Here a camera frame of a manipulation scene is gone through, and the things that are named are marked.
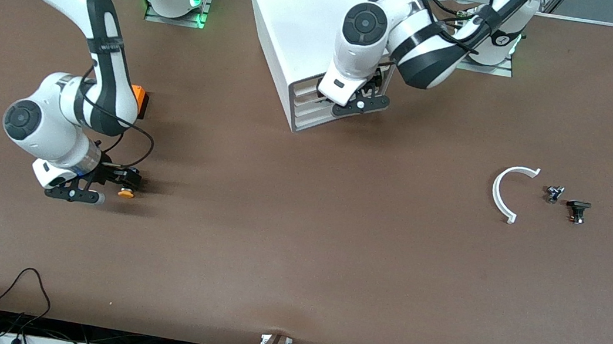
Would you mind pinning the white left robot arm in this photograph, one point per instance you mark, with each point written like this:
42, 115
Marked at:
373, 27

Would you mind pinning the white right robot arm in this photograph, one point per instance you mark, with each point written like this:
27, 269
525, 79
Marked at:
46, 126

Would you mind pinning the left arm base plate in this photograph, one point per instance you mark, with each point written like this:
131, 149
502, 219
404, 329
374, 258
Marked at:
503, 69

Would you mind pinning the yellow push button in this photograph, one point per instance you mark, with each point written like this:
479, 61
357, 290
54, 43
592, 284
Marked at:
126, 192

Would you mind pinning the orange black button box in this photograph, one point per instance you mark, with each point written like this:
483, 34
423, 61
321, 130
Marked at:
141, 98

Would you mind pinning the small metal contact part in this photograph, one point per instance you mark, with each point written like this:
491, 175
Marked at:
553, 194

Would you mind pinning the small black button holder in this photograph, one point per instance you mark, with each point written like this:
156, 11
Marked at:
577, 210

